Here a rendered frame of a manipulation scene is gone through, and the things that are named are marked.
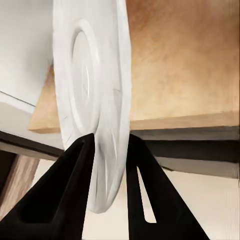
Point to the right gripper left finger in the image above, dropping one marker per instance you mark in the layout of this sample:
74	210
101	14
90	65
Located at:
55	207

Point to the saucer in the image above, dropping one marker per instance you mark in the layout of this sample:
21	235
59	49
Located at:
92	69

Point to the dishwasher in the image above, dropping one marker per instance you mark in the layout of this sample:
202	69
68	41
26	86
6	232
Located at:
211	150

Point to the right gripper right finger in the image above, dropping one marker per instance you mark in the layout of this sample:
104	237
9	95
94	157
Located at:
174	219

